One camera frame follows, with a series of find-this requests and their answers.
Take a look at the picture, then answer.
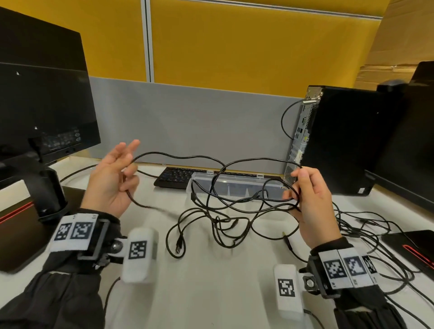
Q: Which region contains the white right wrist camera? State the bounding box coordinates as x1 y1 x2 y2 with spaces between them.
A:
274 264 304 321

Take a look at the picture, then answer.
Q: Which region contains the person's left forearm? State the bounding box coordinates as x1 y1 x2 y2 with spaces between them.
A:
0 213 123 329

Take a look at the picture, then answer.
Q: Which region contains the grey webcam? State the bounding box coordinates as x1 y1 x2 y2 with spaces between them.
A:
376 80 407 92

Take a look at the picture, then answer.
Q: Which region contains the black keyboard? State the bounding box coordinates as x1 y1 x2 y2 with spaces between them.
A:
154 166 282 189

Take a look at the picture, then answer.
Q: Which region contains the person's right forearm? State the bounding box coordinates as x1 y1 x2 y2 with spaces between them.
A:
308 237 407 329

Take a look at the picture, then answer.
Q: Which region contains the left wrist marker band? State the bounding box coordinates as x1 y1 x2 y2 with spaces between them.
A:
51 213 99 253

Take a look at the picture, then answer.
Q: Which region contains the black desktop computer tower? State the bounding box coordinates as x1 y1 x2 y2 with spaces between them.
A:
286 85 407 197

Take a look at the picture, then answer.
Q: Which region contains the person's left hand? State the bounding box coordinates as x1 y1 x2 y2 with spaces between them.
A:
80 139 141 219

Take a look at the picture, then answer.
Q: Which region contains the brown cardboard box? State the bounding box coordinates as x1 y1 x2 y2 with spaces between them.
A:
354 0 434 90

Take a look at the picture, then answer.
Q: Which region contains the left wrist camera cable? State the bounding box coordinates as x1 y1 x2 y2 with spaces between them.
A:
103 277 121 312

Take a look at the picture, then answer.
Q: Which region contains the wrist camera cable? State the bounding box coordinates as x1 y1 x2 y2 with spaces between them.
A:
302 308 326 329
103 277 121 312

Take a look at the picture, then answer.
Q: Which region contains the wrist marker band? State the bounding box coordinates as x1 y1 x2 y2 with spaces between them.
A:
51 213 99 253
318 247 379 291

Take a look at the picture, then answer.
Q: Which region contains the long black braided cable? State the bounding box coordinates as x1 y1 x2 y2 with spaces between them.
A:
339 216 434 329

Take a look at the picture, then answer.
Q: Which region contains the yellow partition panel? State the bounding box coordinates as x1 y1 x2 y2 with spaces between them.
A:
0 0 391 99

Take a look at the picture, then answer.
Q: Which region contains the black monitor with square stand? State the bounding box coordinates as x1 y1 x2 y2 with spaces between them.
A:
0 6 102 273

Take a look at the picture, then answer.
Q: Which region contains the clear plastic compartment box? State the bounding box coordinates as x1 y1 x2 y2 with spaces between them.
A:
186 172 289 211

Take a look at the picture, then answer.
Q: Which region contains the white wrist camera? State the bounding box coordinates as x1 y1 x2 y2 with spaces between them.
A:
121 227 159 284
274 264 304 321

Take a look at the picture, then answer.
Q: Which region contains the person's right hand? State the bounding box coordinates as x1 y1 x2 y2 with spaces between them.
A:
283 166 342 251

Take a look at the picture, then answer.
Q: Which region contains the wide black monitor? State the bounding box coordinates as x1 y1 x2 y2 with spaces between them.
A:
365 61 434 214

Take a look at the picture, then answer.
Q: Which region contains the black desk power cable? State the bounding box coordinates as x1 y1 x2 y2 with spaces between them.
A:
60 164 160 183

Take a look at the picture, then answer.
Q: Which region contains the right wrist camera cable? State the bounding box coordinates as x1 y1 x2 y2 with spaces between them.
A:
302 308 326 329

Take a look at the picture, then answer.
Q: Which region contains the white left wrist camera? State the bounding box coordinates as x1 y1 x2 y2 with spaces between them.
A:
121 227 159 284

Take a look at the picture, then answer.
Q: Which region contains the thin lock cable silver plug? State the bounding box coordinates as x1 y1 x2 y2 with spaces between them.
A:
280 96 323 140

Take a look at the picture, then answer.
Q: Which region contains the right wrist marker band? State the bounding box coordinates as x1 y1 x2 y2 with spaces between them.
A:
318 247 379 291

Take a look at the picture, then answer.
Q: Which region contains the grey desk partition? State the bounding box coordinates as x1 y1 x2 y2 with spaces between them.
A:
88 77 306 177

